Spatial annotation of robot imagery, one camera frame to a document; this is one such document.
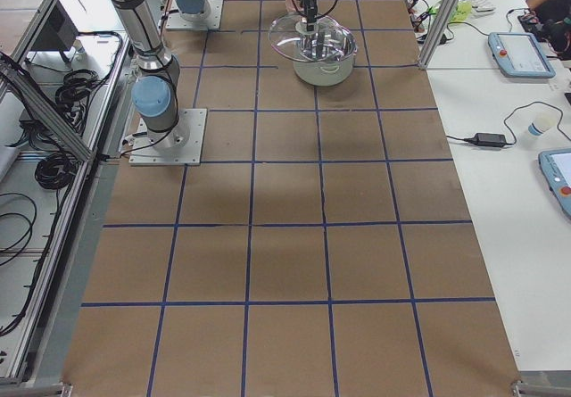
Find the near blue teach pendant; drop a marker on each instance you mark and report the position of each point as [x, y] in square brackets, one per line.
[555, 167]

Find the seated person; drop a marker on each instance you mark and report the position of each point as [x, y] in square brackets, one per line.
[554, 15]

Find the far blue teach pendant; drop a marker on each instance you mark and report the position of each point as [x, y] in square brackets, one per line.
[519, 55]

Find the blue teach pendant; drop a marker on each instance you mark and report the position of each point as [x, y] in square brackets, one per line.
[519, 55]
[555, 167]

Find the paper cup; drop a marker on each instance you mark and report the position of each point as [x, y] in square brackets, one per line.
[541, 124]

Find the glass pot lid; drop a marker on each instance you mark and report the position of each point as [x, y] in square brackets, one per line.
[283, 34]

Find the black power adapter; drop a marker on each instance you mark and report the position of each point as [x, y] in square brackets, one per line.
[487, 140]

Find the aluminium frame post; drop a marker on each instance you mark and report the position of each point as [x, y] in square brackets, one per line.
[436, 31]

